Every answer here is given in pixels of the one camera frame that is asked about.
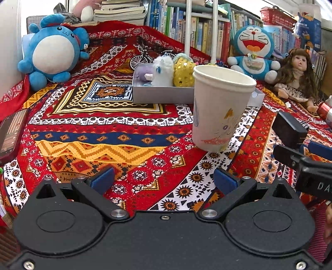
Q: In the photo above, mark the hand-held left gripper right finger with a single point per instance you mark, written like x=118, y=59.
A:
x=225, y=180

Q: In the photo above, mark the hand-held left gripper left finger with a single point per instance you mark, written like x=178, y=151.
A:
x=103, y=179

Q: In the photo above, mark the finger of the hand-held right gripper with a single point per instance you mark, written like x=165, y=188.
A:
x=319, y=150
x=288, y=155

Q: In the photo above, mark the black binder clip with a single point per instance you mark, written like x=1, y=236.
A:
x=288, y=128

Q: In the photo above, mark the white paper cup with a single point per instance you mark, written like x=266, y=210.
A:
x=220, y=109

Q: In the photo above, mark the white shallow box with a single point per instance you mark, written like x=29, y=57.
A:
x=160, y=94

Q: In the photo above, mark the pink cloth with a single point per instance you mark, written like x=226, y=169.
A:
x=142, y=72

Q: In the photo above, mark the gold sequin plush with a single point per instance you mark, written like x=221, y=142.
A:
x=182, y=72

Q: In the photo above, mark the white fluffy plush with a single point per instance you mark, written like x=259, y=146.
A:
x=162, y=70

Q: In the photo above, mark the red cylindrical can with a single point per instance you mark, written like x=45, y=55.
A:
x=324, y=111

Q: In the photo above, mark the red patterned blanket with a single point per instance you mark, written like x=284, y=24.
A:
x=103, y=129

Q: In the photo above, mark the brown haired doll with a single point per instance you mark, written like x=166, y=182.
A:
x=293, y=90

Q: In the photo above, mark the blue cat plush toy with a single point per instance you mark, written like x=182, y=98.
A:
x=255, y=66

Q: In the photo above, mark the purple blue stuffed toy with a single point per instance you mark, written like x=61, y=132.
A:
x=277, y=53

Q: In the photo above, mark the dark smartphone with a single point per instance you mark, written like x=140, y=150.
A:
x=10, y=135

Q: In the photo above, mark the miniature metal bicycle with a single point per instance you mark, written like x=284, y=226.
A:
x=137, y=61

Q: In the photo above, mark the blue printed package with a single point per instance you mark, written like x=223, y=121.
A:
x=308, y=26

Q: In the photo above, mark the round blue plush toy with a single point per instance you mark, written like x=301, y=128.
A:
x=51, y=54

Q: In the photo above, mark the red plastic basket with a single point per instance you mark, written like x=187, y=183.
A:
x=277, y=17

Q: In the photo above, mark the row of upright books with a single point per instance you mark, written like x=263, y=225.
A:
x=171, y=23

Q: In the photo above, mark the stack of flat books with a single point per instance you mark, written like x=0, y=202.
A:
x=119, y=13

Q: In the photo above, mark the pink plush toy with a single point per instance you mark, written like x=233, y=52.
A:
x=87, y=13

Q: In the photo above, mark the grey cloth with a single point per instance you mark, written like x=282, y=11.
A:
x=63, y=11

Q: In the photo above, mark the white pipe frame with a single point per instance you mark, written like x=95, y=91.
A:
x=188, y=26

